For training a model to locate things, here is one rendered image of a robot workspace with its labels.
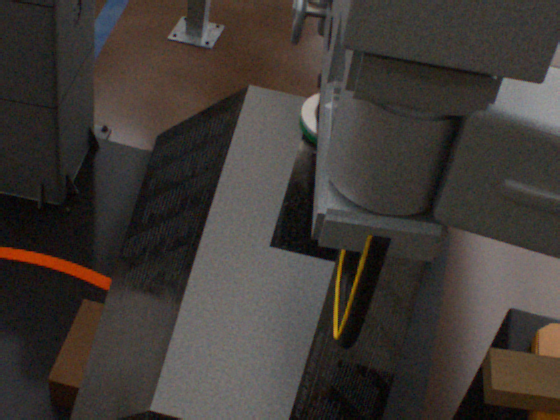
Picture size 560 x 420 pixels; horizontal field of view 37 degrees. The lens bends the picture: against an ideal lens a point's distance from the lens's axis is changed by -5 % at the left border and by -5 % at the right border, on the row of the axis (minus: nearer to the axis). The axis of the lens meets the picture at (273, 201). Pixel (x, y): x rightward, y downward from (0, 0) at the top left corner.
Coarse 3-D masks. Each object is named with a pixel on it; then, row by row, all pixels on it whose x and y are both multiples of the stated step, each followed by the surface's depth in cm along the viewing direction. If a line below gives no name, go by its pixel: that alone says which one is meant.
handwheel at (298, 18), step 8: (296, 0) 175; (304, 0) 169; (296, 8) 170; (304, 8) 170; (312, 8) 176; (320, 8) 176; (296, 16) 170; (304, 16) 170; (312, 16) 176; (320, 16) 176; (296, 24) 171; (296, 32) 172; (296, 40) 174
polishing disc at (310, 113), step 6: (312, 96) 214; (318, 96) 214; (306, 102) 212; (312, 102) 212; (318, 102) 212; (306, 108) 210; (312, 108) 210; (318, 108) 211; (306, 114) 208; (312, 114) 209; (318, 114) 209; (306, 120) 207; (312, 120) 207; (318, 120) 207; (306, 126) 206; (312, 126) 205; (318, 126) 205; (312, 132) 204
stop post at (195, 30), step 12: (192, 0) 363; (204, 0) 362; (192, 12) 367; (204, 12) 366; (180, 24) 381; (192, 24) 371; (204, 24) 372; (216, 24) 384; (180, 36) 373; (192, 36) 375; (204, 36) 376; (216, 36) 377
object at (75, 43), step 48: (0, 0) 238; (48, 0) 236; (0, 48) 249; (48, 48) 247; (0, 96) 262; (48, 96) 259; (0, 144) 275; (48, 144) 272; (96, 144) 313; (0, 192) 290; (48, 192) 287
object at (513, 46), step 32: (352, 0) 95; (384, 0) 95; (416, 0) 94; (448, 0) 94; (480, 0) 93; (512, 0) 93; (544, 0) 93; (352, 32) 98; (384, 32) 97; (416, 32) 97; (448, 32) 97; (480, 32) 96; (512, 32) 96; (544, 32) 95; (448, 64) 100; (480, 64) 99; (512, 64) 99; (544, 64) 98
